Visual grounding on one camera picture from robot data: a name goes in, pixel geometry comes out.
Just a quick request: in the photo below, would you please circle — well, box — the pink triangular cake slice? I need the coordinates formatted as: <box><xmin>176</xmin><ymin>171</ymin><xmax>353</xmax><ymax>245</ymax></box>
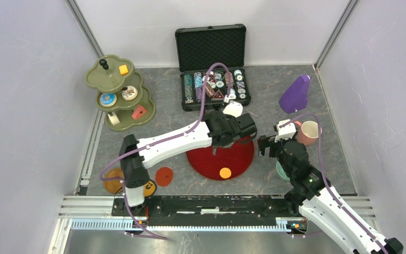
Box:
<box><xmin>132</xmin><ymin>104</ymin><xmax>147</xmax><ymax>120</ymax></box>

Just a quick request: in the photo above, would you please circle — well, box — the white chocolate donut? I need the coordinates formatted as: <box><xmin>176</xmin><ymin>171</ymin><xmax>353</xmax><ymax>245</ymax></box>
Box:
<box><xmin>121</xmin><ymin>86</ymin><xmax>139</xmax><ymax>101</ymax></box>

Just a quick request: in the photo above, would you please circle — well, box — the green three-tier dessert stand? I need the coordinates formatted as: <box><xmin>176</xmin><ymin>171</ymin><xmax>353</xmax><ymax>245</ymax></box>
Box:
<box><xmin>85</xmin><ymin>55</ymin><xmax>156</xmax><ymax>132</ymax></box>

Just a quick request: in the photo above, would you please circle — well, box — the white roll cake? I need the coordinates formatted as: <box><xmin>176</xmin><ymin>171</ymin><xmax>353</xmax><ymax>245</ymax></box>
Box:
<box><xmin>107</xmin><ymin>112</ymin><xmax>121</xmax><ymax>126</ymax></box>

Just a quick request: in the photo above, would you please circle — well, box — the yellow rectangular biscuit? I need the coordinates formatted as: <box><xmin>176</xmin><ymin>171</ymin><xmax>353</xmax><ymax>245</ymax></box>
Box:
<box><xmin>118</xmin><ymin>65</ymin><xmax>129</xmax><ymax>76</ymax></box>

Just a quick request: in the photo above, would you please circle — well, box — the blue donut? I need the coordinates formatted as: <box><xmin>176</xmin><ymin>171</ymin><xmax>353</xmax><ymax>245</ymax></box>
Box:
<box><xmin>99</xmin><ymin>93</ymin><xmax>117</xmax><ymax>107</ymax></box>

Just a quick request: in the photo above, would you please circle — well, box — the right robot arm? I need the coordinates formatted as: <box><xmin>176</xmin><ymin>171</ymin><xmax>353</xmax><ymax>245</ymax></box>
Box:
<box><xmin>258</xmin><ymin>135</ymin><xmax>403</xmax><ymax>253</ymax></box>

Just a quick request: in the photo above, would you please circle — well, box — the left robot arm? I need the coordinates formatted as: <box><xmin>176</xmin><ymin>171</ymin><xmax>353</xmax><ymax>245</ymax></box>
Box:
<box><xmin>119</xmin><ymin>111</ymin><xmax>257</xmax><ymax>216</ymax></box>

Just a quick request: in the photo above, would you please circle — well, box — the teal cup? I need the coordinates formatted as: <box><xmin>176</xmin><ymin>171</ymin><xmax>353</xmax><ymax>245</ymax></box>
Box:
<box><xmin>275</xmin><ymin>161</ymin><xmax>290</xmax><ymax>182</ymax></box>

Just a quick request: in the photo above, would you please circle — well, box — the pink mug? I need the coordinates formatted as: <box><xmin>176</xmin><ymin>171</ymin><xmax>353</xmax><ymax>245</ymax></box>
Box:
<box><xmin>294</xmin><ymin>121</ymin><xmax>320</xmax><ymax>147</ymax></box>

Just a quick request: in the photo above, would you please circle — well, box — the red round tray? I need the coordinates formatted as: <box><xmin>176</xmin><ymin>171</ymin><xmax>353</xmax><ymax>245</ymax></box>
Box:
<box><xmin>186</xmin><ymin>140</ymin><xmax>255</xmax><ymax>181</ymax></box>

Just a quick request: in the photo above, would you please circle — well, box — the orange round cookie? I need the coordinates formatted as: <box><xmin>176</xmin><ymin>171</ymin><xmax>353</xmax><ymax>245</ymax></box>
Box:
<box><xmin>219</xmin><ymin>167</ymin><xmax>232</xmax><ymax>179</ymax></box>

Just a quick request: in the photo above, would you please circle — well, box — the purple pitcher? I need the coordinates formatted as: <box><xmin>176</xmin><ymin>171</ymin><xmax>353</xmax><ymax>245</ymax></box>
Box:
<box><xmin>279</xmin><ymin>74</ymin><xmax>311</xmax><ymax>114</ymax></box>

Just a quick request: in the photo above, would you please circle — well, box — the black poker chip case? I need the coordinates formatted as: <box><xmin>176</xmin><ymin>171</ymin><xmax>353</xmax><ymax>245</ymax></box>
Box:
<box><xmin>174</xmin><ymin>24</ymin><xmax>252</xmax><ymax>111</ymax></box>

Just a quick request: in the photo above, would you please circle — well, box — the red round coaster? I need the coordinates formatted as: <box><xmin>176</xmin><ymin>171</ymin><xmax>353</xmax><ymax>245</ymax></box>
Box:
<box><xmin>155</xmin><ymin>167</ymin><xmax>174</xmax><ymax>187</ymax></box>

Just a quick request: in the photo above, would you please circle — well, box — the orange face coaster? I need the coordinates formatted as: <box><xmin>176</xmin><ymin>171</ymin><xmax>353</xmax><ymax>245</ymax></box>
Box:
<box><xmin>143</xmin><ymin>179</ymin><xmax>158</xmax><ymax>197</ymax></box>

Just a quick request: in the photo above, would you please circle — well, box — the brown wooden coaster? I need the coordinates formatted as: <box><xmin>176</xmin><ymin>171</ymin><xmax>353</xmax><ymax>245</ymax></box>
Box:
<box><xmin>103</xmin><ymin>168</ymin><xmax>123</xmax><ymax>194</ymax></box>

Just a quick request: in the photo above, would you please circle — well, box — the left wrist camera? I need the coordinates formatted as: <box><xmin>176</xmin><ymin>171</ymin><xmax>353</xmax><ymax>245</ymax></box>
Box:
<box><xmin>223</xmin><ymin>100</ymin><xmax>243</xmax><ymax>117</ymax></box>

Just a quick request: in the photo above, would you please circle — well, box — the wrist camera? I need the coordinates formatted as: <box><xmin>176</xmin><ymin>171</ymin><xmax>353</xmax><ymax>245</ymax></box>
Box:
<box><xmin>274</xmin><ymin>119</ymin><xmax>297</xmax><ymax>142</ymax></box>
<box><xmin>223</xmin><ymin>100</ymin><xmax>243</xmax><ymax>117</ymax></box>

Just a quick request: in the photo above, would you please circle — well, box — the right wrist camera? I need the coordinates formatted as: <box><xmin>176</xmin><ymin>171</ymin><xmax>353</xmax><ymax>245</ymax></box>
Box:
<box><xmin>274</xmin><ymin>119</ymin><xmax>297</xmax><ymax>142</ymax></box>

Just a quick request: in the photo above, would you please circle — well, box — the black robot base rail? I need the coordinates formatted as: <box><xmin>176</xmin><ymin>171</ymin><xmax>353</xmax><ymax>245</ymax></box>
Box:
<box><xmin>70</xmin><ymin>194</ymin><xmax>309</xmax><ymax>239</ymax></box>

